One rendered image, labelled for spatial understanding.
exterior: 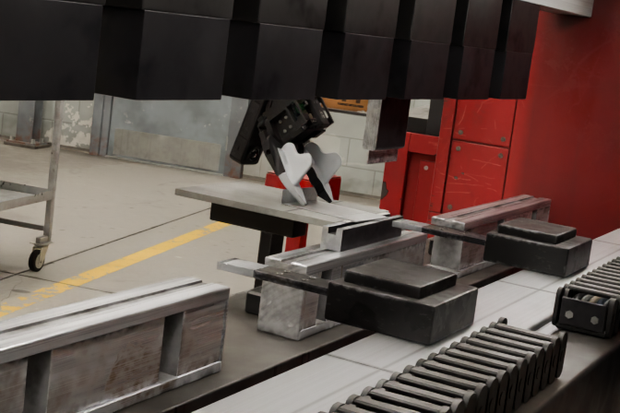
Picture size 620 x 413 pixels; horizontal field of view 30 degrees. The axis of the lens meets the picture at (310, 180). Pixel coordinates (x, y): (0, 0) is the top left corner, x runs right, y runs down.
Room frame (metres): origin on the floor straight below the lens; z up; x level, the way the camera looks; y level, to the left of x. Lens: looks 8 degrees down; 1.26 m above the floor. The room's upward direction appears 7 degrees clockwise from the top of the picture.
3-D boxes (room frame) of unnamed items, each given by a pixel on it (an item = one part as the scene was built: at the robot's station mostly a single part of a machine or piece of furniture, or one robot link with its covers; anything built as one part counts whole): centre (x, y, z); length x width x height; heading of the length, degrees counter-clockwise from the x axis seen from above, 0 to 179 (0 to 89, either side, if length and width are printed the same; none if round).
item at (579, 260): (1.54, -0.24, 1.01); 0.26 x 0.12 x 0.05; 63
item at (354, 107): (3.90, -0.12, 1.04); 0.30 x 0.26 x 0.12; 165
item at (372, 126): (1.61, -0.10, 1.13); 0.10 x 0.02 x 0.10; 153
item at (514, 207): (2.10, -0.35, 0.92); 0.50 x 0.06 x 0.10; 153
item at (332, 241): (1.59, -0.08, 0.99); 0.20 x 0.03 x 0.03; 153
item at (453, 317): (1.14, -0.04, 1.01); 0.26 x 0.12 x 0.05; 63
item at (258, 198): (1.68, 0.04, 1.00); 0.26 x 0.18 x 0.01; 63
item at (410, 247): (1.57, -0.07, 0.92); 0.39 x 0.06 x 0.10; 153
